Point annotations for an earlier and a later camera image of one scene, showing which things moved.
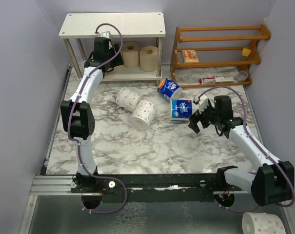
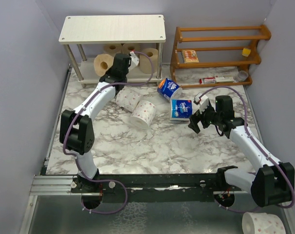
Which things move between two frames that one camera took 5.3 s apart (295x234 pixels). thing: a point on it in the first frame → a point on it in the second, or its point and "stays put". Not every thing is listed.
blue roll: x=181 y=109 stays put
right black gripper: x=195 y=117 stays put
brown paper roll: x=130 y=50 stays put
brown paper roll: x=148 y=58 stays put
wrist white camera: x=106 y=34 → x=134 y=59
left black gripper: x=116 y=62 → x=127 y=69
